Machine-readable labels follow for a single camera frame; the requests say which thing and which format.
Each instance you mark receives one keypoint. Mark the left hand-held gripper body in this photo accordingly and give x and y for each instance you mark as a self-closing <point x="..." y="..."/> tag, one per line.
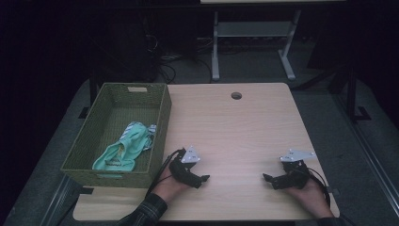
<point x="183" y="171"/>

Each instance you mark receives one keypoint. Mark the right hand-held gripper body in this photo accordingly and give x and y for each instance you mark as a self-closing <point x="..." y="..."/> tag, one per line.
<point x="296" y="175"/>

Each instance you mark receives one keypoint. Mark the person's left hand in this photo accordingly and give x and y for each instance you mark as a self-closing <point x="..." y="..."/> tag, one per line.
<point x="169" y="188"/>

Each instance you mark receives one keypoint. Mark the person's right hand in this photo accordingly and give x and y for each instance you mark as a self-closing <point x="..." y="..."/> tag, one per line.
<point x="309" y="197"/>

